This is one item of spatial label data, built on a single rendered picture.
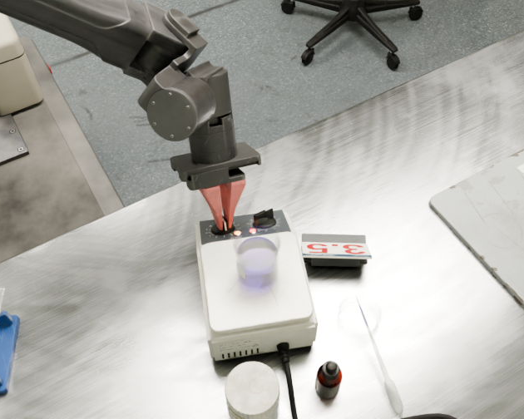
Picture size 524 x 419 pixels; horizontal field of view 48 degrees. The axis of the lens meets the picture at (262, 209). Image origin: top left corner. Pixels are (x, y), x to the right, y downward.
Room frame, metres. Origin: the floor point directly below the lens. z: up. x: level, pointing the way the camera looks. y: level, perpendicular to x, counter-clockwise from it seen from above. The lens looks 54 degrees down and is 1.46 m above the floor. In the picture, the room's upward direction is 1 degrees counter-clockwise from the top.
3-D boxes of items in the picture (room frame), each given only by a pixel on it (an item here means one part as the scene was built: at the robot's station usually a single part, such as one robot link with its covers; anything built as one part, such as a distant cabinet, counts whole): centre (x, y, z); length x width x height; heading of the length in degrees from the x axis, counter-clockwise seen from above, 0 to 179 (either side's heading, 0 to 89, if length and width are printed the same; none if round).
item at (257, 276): (0.35, 0.01, 0.87); 0.06 x 0.05 x 0.08; 155
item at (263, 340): (0.37, 0.01, 0.79); 0.22 x 0.13 x 0.08; 8
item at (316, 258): (0.43, -0.10, 0.77); 0.09 x 0.06 x 0.04; 87
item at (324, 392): (0.24, -0.07, 0.78); 0.03 x 0.03 x 0.07
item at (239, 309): (0.34, 0.01, 0.83); 0.12 x 0.12 x 0.01; 8
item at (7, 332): (0.29, 0.33, 0.77); 0.10 x 0.03 x 0.04; 4
